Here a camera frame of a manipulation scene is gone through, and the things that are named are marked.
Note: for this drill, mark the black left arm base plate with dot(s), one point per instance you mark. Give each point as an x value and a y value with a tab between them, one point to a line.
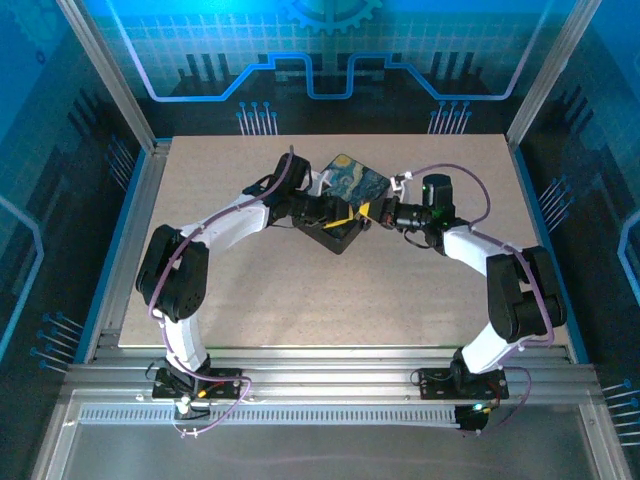
225	387

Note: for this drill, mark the aluminium frame cross rail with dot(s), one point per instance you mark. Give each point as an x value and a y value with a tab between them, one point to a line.
325	372

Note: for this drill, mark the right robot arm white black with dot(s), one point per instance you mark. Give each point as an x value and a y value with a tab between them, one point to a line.
467	247

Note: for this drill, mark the starry night painted black box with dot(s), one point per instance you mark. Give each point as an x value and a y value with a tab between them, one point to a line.
357	180

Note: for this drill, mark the aluminium frame side rail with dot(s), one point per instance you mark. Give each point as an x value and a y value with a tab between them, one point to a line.
127	250

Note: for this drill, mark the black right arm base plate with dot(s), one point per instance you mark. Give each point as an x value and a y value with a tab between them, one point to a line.
435	385

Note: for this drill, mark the aluminium frame post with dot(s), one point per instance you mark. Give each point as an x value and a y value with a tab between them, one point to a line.
550	70
107	75

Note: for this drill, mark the black controller box with light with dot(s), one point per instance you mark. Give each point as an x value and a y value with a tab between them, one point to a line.
472	417

